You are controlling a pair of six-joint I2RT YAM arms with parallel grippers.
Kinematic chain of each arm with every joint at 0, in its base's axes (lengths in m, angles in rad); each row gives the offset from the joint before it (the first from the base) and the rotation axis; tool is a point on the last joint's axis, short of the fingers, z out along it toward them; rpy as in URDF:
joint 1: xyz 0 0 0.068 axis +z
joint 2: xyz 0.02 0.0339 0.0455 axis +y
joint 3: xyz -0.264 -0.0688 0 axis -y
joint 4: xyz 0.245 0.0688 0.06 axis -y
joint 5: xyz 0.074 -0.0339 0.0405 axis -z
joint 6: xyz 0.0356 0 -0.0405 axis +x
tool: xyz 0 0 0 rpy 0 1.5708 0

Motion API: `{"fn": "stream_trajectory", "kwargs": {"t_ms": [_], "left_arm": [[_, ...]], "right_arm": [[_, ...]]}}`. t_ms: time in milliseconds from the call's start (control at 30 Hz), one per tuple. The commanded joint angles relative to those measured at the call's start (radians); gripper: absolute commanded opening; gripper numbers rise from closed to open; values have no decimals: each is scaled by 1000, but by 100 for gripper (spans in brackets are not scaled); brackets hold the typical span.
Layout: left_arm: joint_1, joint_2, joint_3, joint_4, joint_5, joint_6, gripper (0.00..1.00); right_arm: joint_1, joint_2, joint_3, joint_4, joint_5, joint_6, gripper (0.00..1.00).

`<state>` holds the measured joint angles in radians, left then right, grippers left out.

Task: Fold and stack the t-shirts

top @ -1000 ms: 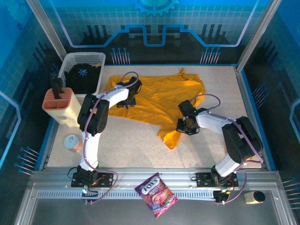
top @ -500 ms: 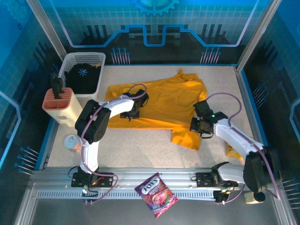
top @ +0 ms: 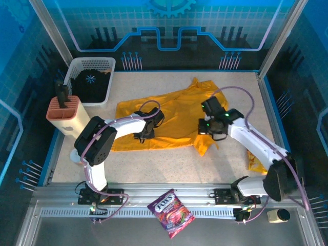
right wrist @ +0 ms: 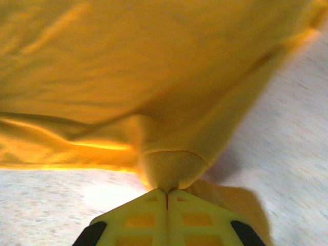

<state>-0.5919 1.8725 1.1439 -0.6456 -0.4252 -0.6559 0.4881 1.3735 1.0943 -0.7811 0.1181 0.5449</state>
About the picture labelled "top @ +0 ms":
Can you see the yellow t-shirt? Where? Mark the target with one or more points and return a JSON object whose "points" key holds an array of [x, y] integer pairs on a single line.
{"points": [[179, 115]]}

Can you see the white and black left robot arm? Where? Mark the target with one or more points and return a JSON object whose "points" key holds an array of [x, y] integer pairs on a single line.
{"points": [[100, 175]]}

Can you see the yellow snack packet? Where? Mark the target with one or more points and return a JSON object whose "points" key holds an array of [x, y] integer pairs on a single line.
{"points": [[256, 164]]}

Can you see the cream knife block pink top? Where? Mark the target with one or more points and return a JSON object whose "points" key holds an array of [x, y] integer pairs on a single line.
{"points": [[77, 120]]}

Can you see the white perforated plastic basket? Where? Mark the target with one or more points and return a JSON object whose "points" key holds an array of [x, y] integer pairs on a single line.
{"points": [[97, 61]]}

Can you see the purple candy bag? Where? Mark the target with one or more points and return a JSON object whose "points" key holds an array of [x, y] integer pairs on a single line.
{"points": [[170, 212]]}

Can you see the beige and black tape roll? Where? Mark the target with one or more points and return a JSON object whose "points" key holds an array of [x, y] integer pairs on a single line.
{"points": [[278, 215]]}

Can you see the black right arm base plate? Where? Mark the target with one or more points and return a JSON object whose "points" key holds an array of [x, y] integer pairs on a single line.
{"points": [[223, 196]]}

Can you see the aluminium base frame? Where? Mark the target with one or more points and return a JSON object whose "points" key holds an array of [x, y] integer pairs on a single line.
{"points": [[143, 194]]}

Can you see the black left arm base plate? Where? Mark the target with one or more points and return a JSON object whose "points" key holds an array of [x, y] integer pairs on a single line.
{"points": [[115, 196]]}

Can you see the aluminium frame post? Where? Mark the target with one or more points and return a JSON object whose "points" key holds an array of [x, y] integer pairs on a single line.
{"points": [[282, 36], [51, 33]]}

